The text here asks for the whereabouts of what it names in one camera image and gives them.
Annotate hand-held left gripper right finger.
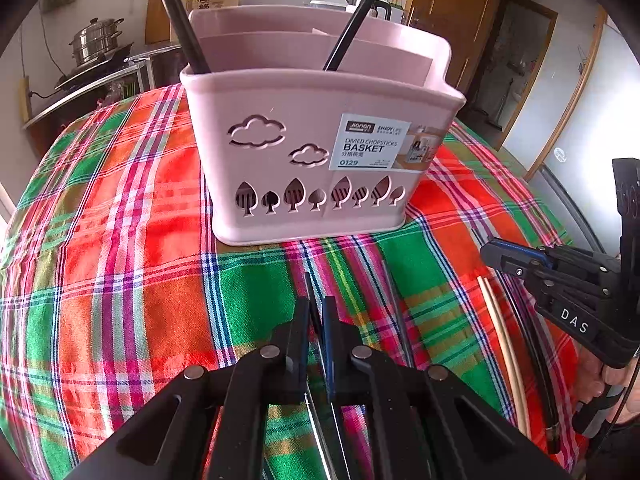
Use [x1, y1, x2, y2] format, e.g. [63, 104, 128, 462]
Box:
[322, 295, 572, 480]

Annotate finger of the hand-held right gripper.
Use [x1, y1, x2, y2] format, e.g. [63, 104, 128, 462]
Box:
[480, 238, 622, 283]
[499, 256, 603, 307]

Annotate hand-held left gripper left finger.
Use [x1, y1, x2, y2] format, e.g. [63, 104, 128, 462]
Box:
[65, 297, 312, 480]

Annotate metal chopstick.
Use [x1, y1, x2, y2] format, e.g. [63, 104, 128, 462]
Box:
[303, 272, 351, 480]
[381, 259, 415, 367]

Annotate wooden chopstick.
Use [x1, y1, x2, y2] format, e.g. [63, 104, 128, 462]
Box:
[476, 277, 525, 436]
[482, 276, 532, 436]

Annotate black chopstick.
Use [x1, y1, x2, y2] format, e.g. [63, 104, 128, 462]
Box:
[322, 0, 401, 72]
[149, 0, 212, 75]
[510, 285, 561, 455]

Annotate pink plastic chopstick basket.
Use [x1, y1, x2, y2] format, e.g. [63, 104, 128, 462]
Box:
[179, 9, 467, 247]

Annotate person's right hand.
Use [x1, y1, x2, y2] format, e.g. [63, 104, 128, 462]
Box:
[574, 347, 640, 428]

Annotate plaid tablecloth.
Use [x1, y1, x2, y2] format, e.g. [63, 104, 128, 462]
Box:
[0, 82, 596, 480]

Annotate wooden door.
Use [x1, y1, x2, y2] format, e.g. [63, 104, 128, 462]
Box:
[400, 0, 507, 107]

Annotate white electric kettle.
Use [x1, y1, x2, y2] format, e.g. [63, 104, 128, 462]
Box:
[345, 0, 402, 25]

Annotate metal shelf table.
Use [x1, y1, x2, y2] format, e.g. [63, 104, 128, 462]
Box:
[22, 44, 185, 128]

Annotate black induction cooker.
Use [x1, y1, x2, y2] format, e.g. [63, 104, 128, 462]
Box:
[53, 42, 136, 92]

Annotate steel steamer pot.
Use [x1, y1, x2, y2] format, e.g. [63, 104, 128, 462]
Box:
[68, 17, 125, 67]

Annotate wooden inner door frame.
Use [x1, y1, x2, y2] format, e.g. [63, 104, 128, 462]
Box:
[470, 0, 559, 137]

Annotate wooden wall socket board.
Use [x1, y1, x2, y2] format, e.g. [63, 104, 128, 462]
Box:
[19, 75, 33, 124]

